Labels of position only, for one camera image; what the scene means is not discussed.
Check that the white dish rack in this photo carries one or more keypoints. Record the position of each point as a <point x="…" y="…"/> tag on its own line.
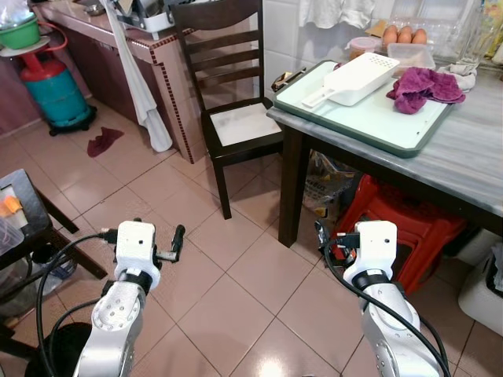
<point x="153" y="17"/>

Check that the tiled kitchen counter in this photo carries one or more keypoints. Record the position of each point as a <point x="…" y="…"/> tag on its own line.
<point x="169" y="86"/>

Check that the clear lidded plastic container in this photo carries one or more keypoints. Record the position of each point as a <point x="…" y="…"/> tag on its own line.
<point x="410" y="55"/>

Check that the green plastic basin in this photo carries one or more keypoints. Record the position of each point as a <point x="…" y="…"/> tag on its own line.
<point x="20" y="35"/>

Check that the dark wooden chair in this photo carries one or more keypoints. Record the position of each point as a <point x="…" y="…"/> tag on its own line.
<point x="216" y="41"/>

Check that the grey marble dining table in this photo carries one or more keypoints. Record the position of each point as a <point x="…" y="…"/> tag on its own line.
<point x="471" y="157"/>

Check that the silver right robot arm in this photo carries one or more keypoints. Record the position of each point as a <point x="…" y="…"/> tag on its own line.
<point x="393" y="330"/>

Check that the red plastic stool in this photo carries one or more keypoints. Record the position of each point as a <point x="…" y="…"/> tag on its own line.
<point x="409" y="228"/>

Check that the white tray with green rim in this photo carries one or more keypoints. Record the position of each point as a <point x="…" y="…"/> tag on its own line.
<point x="354" y="118"/>

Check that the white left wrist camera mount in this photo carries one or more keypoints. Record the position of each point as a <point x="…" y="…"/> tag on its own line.
<point x="136" y="245"/>

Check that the clear plastic egg carton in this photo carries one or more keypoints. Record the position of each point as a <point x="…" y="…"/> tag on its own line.
<point x="444" y="35"/>

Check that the teal gas cylinder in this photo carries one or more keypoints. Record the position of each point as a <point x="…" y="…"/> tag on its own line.
<point x="55" y="94"/>

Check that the dark red floor rag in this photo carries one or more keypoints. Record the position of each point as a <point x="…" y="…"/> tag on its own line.
<point x="104" y="141"/>

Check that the brown egg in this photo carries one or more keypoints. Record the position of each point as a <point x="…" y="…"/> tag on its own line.
<point x="405" y="35"/>
<point x="391" y="34"/>
<point x="420" y="37"/>

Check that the small pink lidded tub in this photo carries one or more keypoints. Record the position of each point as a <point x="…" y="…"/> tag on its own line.
<point x="363" y="45"/>

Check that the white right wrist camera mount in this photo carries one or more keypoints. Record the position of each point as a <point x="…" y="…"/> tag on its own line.
<point x="377" y="245"/>

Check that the white perforated plastic scoop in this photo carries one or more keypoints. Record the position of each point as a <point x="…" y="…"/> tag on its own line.
<point x="357" y="78"/>

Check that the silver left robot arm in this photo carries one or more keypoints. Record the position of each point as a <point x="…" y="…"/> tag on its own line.
<point x="114" y="318"/>

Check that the long white hanging cloth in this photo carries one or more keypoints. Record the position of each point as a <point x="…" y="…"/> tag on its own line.
<point x="141" y="94"/>

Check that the black side table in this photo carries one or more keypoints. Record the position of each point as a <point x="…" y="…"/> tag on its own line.
<point x="39" y="212"/>

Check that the white wall towel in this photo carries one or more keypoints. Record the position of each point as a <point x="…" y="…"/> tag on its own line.
<point x="338" y="12"/>

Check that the white plastic bin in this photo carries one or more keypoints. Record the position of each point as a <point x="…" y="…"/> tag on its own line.
<point x="479" y="302"/>

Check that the clear glass jar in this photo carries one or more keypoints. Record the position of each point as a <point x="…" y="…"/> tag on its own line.
<point x="471" y="39"/>

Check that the crumpled white cloth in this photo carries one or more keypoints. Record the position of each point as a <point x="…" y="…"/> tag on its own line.
<point x="465" y="76"/>

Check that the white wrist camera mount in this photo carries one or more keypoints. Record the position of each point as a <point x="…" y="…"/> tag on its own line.
<point x="136" y="245"/>
<point x="377" y="245"/>

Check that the printed plastic bag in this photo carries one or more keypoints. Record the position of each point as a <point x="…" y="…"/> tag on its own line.
<point x="326" y="184"/>

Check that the purple cloth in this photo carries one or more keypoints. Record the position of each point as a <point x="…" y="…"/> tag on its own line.
<point x="420" y="86"/>

